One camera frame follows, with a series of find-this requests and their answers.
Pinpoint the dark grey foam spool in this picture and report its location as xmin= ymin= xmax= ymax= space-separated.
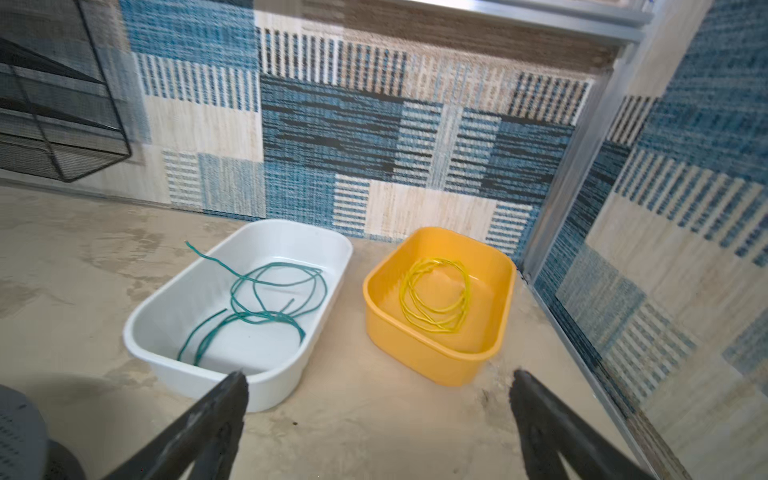
xmin=1 ymin=386 xmax=86 ymax=479

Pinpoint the white plastic bin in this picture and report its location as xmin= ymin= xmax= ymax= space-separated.
xmin=123 ymin=220 xmax=353 ymax=412

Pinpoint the green cable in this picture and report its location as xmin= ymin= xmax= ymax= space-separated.
xmin=176 ymin=241 xmax=329 ymax=367

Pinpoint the yellow cable coil in bin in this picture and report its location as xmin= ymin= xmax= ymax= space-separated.
xmin=398 ymin=256 xmax=473 ymax=335

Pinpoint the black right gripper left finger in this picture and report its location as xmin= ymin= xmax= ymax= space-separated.
xmin=107 ymin=371 xmax=249 ymax=479

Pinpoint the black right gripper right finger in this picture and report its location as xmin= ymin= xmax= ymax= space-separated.
xmin=509 ymin=369 xmax=651 ymax=479

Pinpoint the yellow plastic bin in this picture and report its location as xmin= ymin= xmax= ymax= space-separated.
xmin=362 ymin=227 xmax=517 ymax=387

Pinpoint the black wire shelf rack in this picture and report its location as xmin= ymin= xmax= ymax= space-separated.
xmin=1 ymin=1 xmax=132 ymax=183

